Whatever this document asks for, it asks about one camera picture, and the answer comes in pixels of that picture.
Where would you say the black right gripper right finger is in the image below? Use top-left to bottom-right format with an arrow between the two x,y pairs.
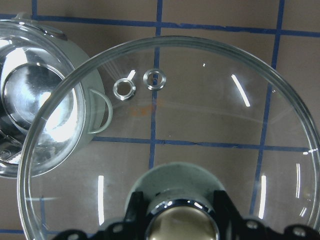
213,190 -> 320,240

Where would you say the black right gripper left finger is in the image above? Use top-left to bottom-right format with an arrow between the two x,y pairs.
54,191 -> 147,240

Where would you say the glass pot lid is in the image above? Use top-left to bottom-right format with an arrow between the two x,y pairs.
17,36 -> 320,240

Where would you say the pale green cooking pot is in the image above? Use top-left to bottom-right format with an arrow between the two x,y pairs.
0,12 -> 113,179

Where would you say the brown paper table mat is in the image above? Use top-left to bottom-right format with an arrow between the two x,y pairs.
0,0 -> 320,240

